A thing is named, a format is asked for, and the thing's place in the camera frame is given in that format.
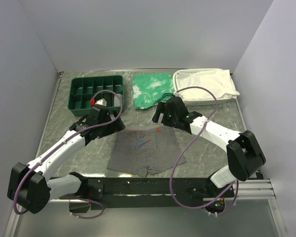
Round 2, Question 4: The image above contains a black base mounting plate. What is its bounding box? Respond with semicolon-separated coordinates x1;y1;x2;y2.
78;177;234;208

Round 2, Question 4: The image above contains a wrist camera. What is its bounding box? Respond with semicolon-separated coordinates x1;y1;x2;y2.
166;96;188;114
90;98;107;107

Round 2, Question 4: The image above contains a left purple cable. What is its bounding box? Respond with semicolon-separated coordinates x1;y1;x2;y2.
13;90;124;219

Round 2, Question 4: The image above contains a green white patterned underwear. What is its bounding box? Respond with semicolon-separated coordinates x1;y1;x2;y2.
132;73;174;110

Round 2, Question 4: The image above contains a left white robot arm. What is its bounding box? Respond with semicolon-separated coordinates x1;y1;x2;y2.
7;105;125;215

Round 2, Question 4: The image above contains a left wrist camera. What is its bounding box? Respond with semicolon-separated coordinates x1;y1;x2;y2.
90;98;107;107

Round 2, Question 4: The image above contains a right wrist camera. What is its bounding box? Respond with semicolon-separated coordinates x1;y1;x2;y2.
166;96;188;114

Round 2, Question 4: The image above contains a rolled grey striped underwear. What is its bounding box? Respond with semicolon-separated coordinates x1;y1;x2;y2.
113;93;123;108

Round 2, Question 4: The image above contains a white plastic basket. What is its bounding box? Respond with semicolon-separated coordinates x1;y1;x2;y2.
172;68;235;107

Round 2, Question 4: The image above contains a green compartment organizer tray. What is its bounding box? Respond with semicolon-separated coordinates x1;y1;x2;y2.
68;75;124;117

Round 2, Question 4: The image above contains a white cloth in basket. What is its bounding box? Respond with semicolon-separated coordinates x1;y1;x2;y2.
174;69;240;102

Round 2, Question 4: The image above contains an aluminium frame rail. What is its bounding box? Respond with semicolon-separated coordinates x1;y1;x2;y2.
203;179;277;200

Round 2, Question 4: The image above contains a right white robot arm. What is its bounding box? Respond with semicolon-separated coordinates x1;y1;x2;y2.
152;97;266;197

